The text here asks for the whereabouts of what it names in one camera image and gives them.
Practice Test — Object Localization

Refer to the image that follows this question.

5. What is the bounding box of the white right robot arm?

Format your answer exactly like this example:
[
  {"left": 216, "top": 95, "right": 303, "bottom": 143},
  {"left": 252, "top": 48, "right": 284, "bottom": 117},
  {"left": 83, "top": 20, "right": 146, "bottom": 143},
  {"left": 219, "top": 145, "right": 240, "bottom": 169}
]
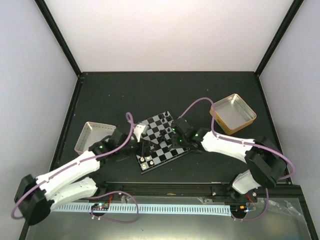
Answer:
[{"left": 171, "top": 118, "right": 287, "bottom": 202}]

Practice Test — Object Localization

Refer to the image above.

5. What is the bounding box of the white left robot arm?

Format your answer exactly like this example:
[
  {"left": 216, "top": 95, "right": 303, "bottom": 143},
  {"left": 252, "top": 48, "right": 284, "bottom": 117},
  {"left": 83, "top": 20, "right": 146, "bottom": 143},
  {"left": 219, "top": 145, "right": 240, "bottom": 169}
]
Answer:
[{"left": 11, "top": 123, "right": 150, "bottom": 226}]

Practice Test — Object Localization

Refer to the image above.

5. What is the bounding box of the black chess pieces pile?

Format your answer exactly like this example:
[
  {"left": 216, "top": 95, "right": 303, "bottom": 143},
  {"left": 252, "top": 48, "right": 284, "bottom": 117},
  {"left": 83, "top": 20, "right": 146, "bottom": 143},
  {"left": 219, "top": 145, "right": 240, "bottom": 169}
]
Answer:
[{"left": 157, "top": 127, "right": 171, "bottom": 144}]

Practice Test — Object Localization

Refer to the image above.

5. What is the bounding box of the black white chess board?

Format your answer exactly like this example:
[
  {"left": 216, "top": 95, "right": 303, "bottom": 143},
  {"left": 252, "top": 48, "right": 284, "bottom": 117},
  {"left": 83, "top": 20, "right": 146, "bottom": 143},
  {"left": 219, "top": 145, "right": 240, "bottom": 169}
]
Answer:
[{"left": 136, "top": 111, "right": 189, "bottom": 174}]

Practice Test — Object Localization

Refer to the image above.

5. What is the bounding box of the gold metal tin tray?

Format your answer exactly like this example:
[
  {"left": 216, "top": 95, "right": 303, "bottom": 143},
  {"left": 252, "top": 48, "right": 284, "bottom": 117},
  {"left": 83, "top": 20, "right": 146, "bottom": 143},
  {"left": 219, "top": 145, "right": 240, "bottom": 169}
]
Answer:
[{"left": 209, "top": 93, "right": 257, "bottom": 135}]

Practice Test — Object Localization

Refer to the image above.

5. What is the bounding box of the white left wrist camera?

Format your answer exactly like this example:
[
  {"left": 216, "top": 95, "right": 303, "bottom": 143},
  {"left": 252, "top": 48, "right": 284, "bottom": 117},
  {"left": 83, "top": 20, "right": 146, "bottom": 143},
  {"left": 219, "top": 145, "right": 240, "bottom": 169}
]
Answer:
[{"left": 133, "top": 123, "right": 148, "bottom": 143}]

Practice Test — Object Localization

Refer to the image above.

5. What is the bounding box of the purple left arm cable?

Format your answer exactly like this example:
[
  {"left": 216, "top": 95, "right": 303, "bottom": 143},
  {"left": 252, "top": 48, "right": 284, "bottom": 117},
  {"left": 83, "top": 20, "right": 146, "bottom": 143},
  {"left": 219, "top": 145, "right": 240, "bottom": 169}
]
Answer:
[{"left": 10, "top": 111, "right": 136, "bottom": 220}]

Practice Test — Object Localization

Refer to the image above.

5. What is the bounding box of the black mounting rail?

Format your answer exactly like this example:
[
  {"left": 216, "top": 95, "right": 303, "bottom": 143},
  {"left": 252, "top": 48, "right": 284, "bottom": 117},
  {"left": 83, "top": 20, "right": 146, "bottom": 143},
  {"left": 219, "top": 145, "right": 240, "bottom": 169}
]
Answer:
[{"left": 95, "top": 182, "right": 305, "bottom": 204}]

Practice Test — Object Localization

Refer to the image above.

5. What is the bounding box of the light blue cable duct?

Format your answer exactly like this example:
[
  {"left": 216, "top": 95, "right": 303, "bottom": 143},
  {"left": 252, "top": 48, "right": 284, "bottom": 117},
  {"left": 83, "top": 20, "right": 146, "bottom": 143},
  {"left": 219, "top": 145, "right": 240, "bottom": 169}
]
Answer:
[{"left": 54, "top": 202, "right": 231, "bottom": 217}]

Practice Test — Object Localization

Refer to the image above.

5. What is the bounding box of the black frame post right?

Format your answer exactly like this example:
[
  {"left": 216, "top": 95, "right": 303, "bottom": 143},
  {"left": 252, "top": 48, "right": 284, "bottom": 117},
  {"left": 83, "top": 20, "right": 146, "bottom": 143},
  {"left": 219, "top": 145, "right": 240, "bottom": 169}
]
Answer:
[{"left": 254, "top": 0, "right": 304, "bottom": 77}]

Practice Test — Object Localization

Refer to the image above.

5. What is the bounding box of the black frame post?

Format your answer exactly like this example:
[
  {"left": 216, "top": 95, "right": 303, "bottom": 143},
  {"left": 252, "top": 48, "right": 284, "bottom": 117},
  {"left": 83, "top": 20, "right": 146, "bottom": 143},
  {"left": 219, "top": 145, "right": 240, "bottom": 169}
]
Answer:
[
  {"left": 254, "top": 0, "right": 304, "bottom": 77},
  {"left": 33, "top": 0, "right": 82, "bottom": 78}
]

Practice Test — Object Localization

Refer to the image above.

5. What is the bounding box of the black frame post left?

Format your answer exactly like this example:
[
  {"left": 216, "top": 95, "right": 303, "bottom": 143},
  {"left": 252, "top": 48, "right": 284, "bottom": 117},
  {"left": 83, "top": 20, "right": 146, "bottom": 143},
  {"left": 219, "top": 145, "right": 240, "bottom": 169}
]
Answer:
[{"left": 33, "top": 0, "right": 82, "bottom": 78}]

